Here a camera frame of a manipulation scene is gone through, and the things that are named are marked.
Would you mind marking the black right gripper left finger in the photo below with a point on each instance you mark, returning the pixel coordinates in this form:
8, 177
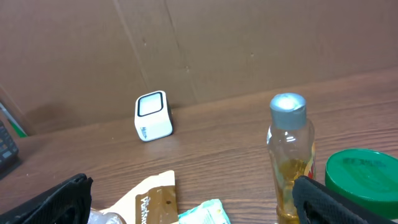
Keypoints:
67, 202

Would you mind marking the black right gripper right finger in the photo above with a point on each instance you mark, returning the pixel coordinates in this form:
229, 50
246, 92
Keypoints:
315, 203

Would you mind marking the green lid jar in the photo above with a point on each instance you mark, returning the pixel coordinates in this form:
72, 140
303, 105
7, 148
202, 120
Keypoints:
366, 177

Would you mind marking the clear plastic bottle grey cap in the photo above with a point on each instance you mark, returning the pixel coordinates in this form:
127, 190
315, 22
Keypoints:
291, 147

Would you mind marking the brown patterned snack bag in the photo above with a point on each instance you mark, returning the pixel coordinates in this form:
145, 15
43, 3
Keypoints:
153, 201

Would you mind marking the mint green wipes pack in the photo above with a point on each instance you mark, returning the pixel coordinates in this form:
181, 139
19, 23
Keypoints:
209, 212

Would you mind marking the white barcode scanner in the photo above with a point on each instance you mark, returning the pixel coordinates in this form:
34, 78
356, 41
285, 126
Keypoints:
153, 116

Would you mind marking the dark grey plastic basket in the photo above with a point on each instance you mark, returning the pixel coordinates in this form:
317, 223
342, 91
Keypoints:
9, 154

